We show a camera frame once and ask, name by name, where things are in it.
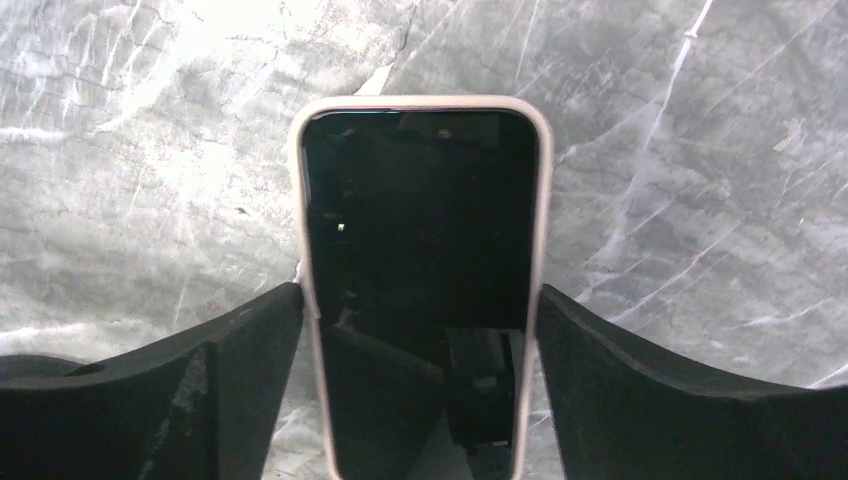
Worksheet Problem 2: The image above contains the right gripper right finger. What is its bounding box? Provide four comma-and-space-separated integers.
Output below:
536, 285, 847, 479

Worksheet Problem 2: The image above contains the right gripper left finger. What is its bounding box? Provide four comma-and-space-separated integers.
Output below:
1, 283, 304, 479

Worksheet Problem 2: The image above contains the phone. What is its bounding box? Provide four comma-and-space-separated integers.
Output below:
288, 94, 553, 479

